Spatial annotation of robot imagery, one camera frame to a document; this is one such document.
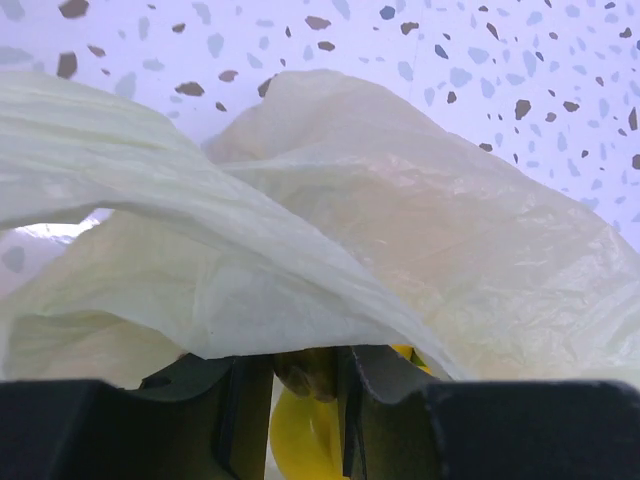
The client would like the yellow banana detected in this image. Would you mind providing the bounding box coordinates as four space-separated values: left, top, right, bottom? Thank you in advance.
269 346 438 479

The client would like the green knotted plastic bag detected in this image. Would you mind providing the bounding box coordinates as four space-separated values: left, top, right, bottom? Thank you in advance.
1 70 639 387

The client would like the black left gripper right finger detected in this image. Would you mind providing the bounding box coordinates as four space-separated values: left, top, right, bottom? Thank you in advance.
337 346 639 480

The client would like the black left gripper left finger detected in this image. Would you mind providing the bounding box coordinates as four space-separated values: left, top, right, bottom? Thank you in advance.
1 355 273 479

